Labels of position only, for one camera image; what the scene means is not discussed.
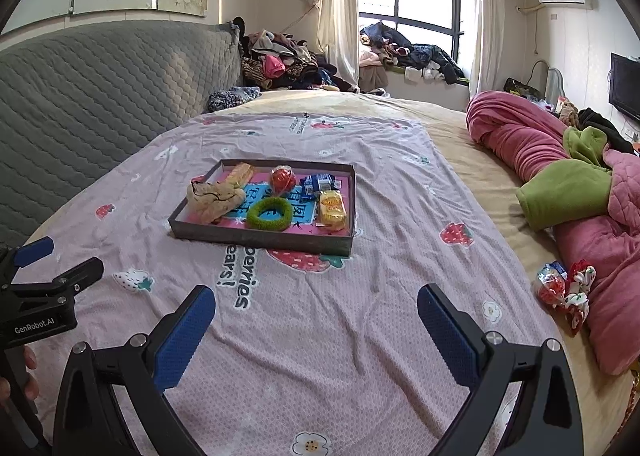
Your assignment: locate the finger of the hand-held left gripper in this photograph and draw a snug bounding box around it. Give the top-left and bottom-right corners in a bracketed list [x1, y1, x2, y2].
[10, 257, 105, 307]
[0, 236, 55, 271]

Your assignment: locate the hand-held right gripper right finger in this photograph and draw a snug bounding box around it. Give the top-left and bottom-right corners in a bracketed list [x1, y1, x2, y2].
[416, 283, 585, 456]

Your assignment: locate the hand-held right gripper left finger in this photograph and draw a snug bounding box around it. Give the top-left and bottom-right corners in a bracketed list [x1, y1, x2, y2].
[52, 285, 217, 456]

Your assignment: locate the green fuzzy ring scrunchie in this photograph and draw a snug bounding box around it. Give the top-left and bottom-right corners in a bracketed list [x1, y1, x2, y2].
[246, 197, 292, 231]

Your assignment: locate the beige plush toy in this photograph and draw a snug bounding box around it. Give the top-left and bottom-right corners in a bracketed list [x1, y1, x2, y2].
[186, 177, 247, 225]

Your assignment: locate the dark box with pink bottom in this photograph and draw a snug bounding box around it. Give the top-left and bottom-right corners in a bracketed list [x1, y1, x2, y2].
[167, 158, 357, 257]

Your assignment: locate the yellow cake packet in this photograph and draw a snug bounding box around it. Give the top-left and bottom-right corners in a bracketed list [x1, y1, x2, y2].
[315, 190, 348, 231]

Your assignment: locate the orange bread packet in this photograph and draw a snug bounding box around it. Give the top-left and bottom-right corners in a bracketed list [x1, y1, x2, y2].
[225, 162, 255, 189]

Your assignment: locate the red and white candy packet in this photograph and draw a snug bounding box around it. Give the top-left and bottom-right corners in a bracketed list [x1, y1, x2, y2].
[270, 165, 297, 197]

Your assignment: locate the person's left hand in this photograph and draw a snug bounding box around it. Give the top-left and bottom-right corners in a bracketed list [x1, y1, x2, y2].
[24, 346, 40, 402]

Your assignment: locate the strawberry printed blanket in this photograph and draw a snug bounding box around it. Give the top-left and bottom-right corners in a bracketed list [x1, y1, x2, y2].
[22, 113, 566, 456]

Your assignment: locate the cherry print scrunchie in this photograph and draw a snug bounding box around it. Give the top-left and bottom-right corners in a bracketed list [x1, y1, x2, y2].
[564, 259, 597, 335]

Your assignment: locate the grey quilted headboard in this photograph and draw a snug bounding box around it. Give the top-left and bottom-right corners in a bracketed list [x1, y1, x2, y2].
[0, 20, 244, 247]

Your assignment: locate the beige bed sheet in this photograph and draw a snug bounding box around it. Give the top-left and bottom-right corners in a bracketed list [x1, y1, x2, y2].
[215, 90, 640, 456]

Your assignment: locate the pink blanket with green lining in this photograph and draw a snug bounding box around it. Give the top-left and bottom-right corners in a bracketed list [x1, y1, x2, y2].
[465, 90, 640, 377]

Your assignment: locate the dark patterned cloth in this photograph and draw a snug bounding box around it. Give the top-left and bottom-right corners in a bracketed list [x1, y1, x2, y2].
[207, 86, 262, 112]

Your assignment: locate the tan plush toy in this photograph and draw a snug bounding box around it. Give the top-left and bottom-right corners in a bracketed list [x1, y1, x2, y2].
[556, 96, 581, 127]

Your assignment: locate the black bag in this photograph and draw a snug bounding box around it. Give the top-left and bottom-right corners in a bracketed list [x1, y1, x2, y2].
[502, 78, 541, 99]

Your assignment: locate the black garment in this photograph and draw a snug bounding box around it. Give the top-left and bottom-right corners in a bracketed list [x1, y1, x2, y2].
[577, 107, 636, 154]

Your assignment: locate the clothes pile on windowsill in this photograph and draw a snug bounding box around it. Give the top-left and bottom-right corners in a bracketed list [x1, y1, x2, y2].
[359, 22, 468, 85]

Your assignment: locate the pile of mixed clothes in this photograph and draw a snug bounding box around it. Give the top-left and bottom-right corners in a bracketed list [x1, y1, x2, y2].
[232, 18, 358, 92]

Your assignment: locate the cream curtain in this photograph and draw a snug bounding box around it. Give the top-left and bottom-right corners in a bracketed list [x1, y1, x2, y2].
[467, 0, 506, 99]
[305, 0, 360, 91]

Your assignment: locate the black flat television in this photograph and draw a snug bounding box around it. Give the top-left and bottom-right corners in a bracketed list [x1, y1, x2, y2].
[609, 52, 640, 124]

